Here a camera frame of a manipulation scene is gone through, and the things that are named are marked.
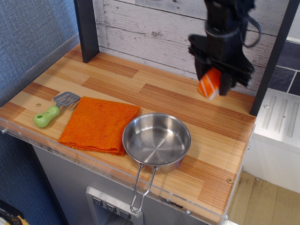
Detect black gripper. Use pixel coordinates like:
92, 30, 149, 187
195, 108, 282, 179
188, 30, 255, 96

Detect salmon nigiri sushi toy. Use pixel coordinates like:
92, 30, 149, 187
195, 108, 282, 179
197, 67, 222, 100

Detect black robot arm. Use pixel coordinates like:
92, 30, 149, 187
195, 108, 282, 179
188, 0, 262, 100

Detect stainless steel pan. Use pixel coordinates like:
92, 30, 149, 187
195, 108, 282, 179
122, 112, 191, 213

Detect white ridged appliance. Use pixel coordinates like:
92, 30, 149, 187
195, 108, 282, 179
243, 89, 300, 193

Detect orange folded cloth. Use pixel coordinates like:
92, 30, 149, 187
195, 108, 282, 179
59, 97, 141, 156

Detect clear acrylic table guard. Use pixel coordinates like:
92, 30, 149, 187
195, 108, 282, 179
0, 115, 255, 225

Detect silver oven control panel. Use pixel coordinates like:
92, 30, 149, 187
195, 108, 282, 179
85, 186, 144, 225

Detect dark right shelf post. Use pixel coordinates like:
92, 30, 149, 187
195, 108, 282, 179
249, 0, 300, 116

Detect dark shelf post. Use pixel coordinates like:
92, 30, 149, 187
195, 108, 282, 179
249, 0, 300, 116
74, 0, 99, 63

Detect dark left shelf post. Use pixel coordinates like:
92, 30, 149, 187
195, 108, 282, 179
74, 0, 99, 63

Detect green handled grey spatula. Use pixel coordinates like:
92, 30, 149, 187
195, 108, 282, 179
33, 91, 80, 128

